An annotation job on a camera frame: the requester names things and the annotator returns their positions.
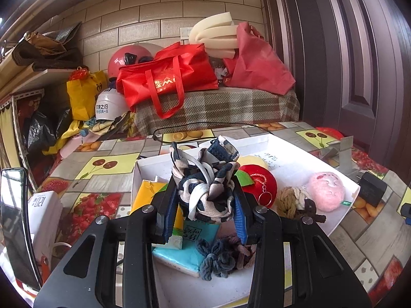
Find red tote bag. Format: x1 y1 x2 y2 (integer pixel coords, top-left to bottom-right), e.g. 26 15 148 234
116 42 219 119

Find yellow cloth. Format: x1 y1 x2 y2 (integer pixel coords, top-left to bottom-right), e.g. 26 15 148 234
42 119 90 156

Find black smartphone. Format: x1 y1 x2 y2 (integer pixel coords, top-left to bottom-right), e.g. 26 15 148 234
0 168 42 291

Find purple panelled door leaf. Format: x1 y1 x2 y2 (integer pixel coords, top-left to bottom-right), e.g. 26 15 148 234
258 0 411 174

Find yellow shopping bag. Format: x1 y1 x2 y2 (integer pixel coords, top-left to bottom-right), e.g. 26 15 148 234
66 67 108 121

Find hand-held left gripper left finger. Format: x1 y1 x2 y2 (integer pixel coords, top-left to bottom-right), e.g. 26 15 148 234
34 183 179 308

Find black power adapter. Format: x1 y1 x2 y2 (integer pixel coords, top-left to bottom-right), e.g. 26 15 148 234
357 171 388 207

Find metal angle rack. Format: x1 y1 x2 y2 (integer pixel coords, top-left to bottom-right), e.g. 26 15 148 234
11 88 45 193

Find white product box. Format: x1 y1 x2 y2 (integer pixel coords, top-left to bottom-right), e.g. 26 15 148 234
27 192 65 264

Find pink helmet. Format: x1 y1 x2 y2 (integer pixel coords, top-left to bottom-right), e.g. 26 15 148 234
107 43 158 78

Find cream foam pads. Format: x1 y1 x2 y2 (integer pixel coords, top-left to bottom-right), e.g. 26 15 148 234
188 11 240 57

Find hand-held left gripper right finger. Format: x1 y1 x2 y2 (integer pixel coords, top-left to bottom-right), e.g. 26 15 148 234
233 180 373 308

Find black plastic bag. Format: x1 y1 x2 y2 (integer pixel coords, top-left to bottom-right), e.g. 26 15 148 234
24 111 55 155

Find plaid covered bench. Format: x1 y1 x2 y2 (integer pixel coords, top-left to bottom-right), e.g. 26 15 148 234
133 85 301 135

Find yellow sponge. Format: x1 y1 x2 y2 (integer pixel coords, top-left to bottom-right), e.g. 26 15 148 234
238 156 269 170

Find fruit print tablecloth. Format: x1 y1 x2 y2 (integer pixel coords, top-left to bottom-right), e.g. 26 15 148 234
0 120 411 308

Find yellow curtain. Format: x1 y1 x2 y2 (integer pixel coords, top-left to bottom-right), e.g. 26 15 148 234
0 109 20 170

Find blue grey scrunchie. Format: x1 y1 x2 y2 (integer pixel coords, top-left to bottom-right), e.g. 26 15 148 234
197 237 240 281

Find black cable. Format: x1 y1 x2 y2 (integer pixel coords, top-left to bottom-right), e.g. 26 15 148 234
152 121 283 143

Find wooden shelf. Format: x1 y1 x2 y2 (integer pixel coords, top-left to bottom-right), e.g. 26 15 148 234
0 48 81 100

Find red non-woven bag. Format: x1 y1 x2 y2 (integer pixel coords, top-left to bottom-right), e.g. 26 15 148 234
222 22 296 96

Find white cardboard box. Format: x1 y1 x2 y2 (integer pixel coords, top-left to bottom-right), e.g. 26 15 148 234
131 133 360 308

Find dark brown scrunchie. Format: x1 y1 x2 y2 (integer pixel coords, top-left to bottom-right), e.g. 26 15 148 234
300 199 327 223

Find pink plush toy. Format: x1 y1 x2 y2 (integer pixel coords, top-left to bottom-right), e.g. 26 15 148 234
305 171 347 212

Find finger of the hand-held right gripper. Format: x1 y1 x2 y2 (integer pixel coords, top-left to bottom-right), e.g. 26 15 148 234
397 203 411 227

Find brown bags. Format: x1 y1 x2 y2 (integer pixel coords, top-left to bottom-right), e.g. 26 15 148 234
13 21 83 71

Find teal tissue pack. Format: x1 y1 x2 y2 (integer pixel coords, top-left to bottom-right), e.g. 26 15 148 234
152 221 222 278

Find red plush apple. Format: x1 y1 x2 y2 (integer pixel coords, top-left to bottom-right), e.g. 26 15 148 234
236 164 278 204

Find tan braided scrunchie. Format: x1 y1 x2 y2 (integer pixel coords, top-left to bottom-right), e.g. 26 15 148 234
276 186 310 220

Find white helmet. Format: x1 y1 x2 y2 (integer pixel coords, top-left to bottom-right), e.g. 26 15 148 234
95 88 130 122

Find flat red bag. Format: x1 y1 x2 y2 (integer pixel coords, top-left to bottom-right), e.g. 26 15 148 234
315 127 345 140

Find navy white patterned scrunchie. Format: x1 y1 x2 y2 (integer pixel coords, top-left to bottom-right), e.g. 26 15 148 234
170 136 241 223

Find orange tissue pack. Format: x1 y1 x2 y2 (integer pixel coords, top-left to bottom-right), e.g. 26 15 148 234
132 176 184 228

